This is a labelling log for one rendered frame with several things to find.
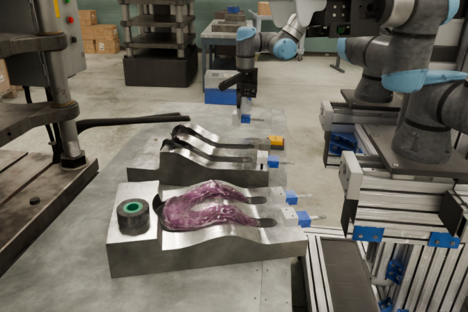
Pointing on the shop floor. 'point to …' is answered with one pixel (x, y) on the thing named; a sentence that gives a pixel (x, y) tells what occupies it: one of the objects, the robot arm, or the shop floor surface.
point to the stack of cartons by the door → (97, 34)
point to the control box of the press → (16, 3)
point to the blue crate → (224, 97)
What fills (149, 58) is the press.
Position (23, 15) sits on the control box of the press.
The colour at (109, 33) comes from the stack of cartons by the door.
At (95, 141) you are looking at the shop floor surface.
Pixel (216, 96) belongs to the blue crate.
